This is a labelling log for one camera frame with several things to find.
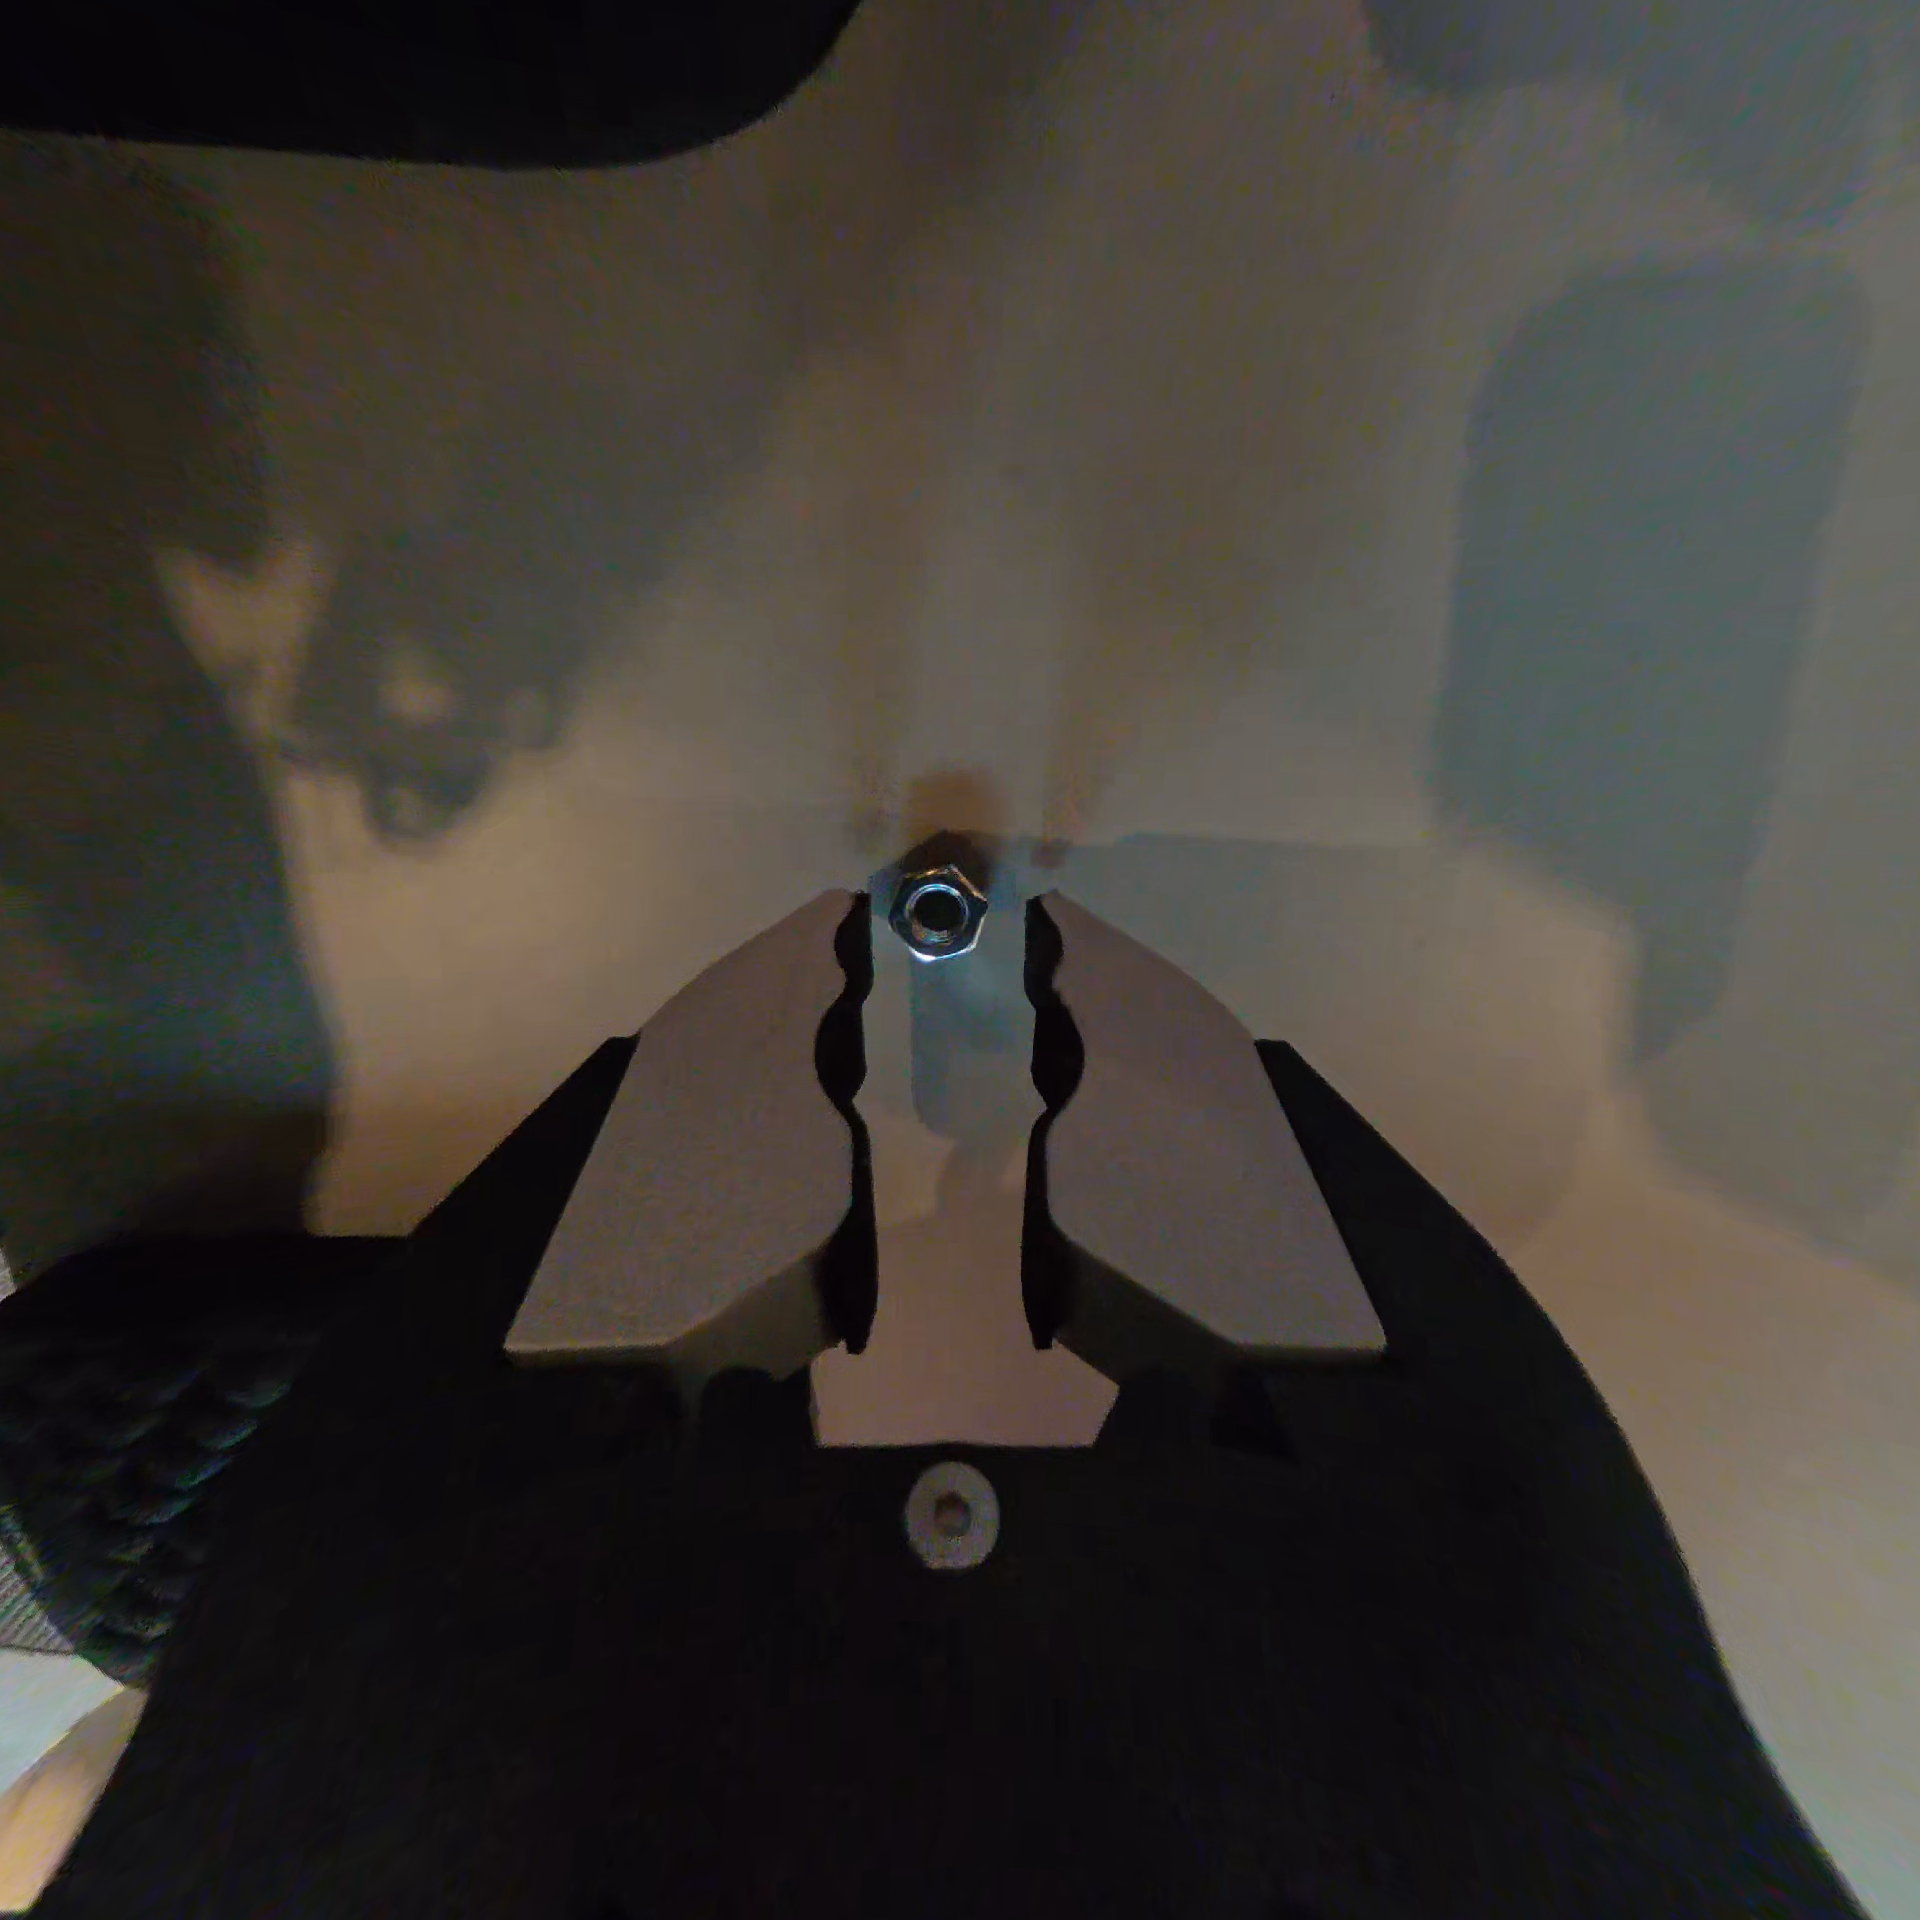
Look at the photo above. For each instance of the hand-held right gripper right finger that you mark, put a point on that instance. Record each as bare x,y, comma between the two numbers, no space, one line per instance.
1201,1184

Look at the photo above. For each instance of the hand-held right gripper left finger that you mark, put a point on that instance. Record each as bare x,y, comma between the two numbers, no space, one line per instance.
690,1171

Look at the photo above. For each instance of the silver hex nut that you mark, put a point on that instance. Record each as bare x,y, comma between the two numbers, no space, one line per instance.
918,927

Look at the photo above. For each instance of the dark rounded object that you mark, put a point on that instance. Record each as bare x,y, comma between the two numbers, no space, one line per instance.
376,75

